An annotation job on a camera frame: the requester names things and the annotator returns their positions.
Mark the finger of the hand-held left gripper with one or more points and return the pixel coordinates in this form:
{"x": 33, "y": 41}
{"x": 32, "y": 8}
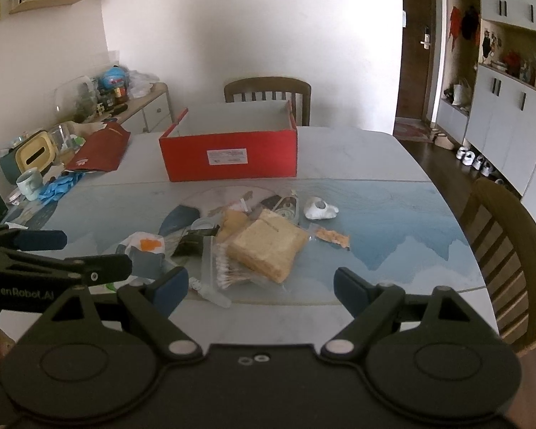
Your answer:
{"x": 111, "y": 267}
{"x": 40, "y": 239}

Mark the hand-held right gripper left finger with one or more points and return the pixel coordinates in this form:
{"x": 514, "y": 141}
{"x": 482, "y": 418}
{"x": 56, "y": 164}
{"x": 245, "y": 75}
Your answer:
{"x": 174, "y": 283}

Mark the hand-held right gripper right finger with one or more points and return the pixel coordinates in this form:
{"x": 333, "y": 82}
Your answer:
{"x": 350, "y": 287}

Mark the white packet with orange print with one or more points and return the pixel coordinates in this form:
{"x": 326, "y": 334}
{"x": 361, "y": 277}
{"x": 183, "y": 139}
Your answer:
{"x": 145, "y": 245}

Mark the clear plastic tube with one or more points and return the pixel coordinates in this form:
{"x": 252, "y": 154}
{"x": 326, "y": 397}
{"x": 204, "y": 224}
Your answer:
{"x": 212, "y": 296}

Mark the dark green packet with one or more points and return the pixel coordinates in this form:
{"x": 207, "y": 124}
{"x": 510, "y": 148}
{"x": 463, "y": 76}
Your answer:
{"x": 192, "y": 243}

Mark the bag of cotton swabs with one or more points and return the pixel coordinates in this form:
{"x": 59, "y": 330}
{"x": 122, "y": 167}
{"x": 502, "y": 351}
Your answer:
{"x": 223, "y": 268}

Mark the clear packet with orange snack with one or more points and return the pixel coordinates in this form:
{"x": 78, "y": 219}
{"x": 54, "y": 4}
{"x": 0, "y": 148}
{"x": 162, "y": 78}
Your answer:
{"x": 332, "y": 237}

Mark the dark blue pouch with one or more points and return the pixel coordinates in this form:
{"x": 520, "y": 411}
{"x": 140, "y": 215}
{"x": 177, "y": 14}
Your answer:
{"x": 178, "y": 220}

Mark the tan round toy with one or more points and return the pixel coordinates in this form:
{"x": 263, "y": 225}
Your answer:
{"x": 232, "y": 223}

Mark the white shell-shaped object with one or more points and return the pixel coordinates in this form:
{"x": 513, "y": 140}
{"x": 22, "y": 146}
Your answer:
{"x": 319, "y": 209}

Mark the bagged sliced bread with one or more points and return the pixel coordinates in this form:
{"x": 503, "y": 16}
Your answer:
{"x": 268, "y": 243}

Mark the grey round gadget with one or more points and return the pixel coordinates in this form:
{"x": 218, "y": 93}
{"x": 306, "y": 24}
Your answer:
{"x": 287, "y": 209}

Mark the red cardboard box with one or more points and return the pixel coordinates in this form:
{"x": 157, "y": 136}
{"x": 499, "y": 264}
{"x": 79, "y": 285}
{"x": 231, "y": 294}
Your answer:
{"x": 232, "y": 158}

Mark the blue rubber gloves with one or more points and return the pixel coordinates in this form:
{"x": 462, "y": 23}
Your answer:
{"x": 60, "y": 187}

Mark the pale green mug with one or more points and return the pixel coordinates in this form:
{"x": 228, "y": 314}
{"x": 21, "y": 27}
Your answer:
{"x": 29, "y": 184}

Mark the green and yellow tissue box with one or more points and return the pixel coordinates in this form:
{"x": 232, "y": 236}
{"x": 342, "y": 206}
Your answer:
{"x": 29, "y": 152}

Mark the clear glass dome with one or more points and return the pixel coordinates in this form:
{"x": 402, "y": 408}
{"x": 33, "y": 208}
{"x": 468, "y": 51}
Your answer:
{"x": 73, "y": 98}

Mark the wooden chair with slat back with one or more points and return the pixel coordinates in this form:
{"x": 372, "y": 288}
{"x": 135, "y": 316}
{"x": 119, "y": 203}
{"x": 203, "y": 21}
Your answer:
{"x": 500, "y": 250}
{"x": 268, "y": 91}

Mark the white sideboard with wooden top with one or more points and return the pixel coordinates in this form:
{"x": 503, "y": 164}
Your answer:
{"x": 154, "y": 111}

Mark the patterned door mat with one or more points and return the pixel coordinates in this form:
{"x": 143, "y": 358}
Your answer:
{"x": 411, "y": 129}

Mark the beige slippers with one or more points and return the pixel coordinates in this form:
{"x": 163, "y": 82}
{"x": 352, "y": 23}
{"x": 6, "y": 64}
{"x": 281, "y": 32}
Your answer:
{"x": 442, "y": 139}

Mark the blue globe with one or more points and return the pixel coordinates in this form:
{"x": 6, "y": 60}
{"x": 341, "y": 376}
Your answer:
{"x": 114, "y": 79}

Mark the row of white shoes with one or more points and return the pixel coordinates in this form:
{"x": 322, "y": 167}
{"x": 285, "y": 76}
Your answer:
{"x": 473, "y": 160}

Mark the white plastic bag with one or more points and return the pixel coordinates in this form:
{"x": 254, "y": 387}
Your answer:
{"x": 142, "y": 84}

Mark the white tote bag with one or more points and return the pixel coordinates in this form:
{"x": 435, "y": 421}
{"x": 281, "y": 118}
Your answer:
{"x": 462, "y": 94}

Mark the brown wooden door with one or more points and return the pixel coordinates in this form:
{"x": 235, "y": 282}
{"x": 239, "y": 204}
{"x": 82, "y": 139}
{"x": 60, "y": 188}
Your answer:
{"x": 413, "y": 53}

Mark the red hanging garment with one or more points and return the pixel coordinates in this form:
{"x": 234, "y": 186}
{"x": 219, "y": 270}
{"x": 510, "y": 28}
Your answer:
{"x": 454, "y": 27}

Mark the wooden wall shelf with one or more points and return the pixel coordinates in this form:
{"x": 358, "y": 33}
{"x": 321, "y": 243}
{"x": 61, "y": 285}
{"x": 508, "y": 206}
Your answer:
{"x": 49, "y": 3}

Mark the white wall cabinet unit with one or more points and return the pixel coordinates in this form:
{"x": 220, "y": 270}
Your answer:
{"x": 513, "y": 116}

